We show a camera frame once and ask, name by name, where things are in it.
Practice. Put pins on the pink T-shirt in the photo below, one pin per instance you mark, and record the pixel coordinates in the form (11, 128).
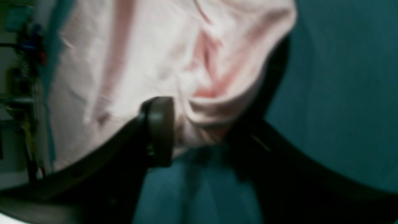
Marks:
(205, 54)

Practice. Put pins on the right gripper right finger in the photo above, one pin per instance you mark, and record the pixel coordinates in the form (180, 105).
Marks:
(294, 189)

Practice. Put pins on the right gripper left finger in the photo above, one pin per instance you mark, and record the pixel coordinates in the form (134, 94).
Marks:
(103, 187)

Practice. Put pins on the orange blue clamp bottom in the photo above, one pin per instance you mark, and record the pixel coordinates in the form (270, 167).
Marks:
(31, 42)

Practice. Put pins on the teal table cloth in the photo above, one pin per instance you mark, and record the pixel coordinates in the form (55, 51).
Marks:
(330, 89)

